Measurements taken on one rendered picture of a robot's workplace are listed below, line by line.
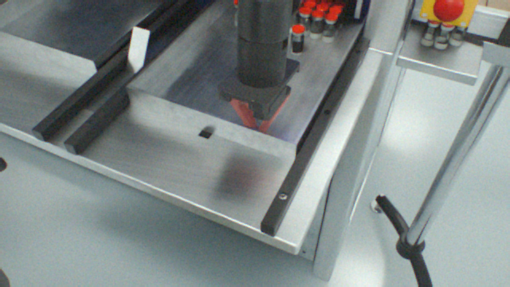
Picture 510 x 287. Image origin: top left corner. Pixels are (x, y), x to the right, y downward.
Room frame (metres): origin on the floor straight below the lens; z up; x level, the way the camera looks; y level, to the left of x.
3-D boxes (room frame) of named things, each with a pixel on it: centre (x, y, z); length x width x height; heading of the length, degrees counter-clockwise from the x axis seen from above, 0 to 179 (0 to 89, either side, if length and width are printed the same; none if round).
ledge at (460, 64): (0.62, -0.32, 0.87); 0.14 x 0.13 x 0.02; 155
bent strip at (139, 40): (0.52, 0.21, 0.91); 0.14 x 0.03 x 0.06; 154
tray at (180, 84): (0.57, -0.01, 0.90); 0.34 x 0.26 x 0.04; 155
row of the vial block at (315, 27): (0.67, -0.05, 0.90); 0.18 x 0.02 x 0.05; 65
